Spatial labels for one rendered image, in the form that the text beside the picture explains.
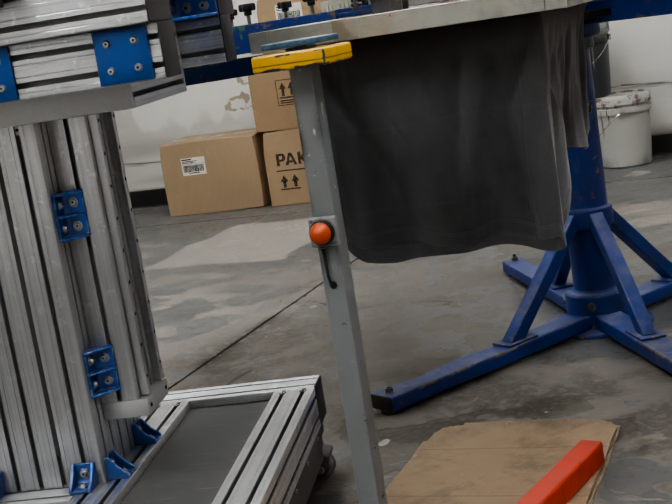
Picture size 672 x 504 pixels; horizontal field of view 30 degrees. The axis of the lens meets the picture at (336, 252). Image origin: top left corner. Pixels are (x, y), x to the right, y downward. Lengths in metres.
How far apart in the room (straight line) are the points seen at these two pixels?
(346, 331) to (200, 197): 5.17
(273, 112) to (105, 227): 4.76
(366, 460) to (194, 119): 5.68
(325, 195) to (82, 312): 0.54
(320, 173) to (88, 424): 0.65
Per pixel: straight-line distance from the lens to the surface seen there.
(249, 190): 7.14
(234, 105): 7.62
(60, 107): 2.18
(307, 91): 2.08
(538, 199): 2.29
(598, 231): 3.57
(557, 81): 2.39
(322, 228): 2.07
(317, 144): 2.08
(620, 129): 6.60
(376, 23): 2.23
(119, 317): 2.33
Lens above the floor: 1.00
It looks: 11 degrees down
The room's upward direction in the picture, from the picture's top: 9 degrees counter-clockwise
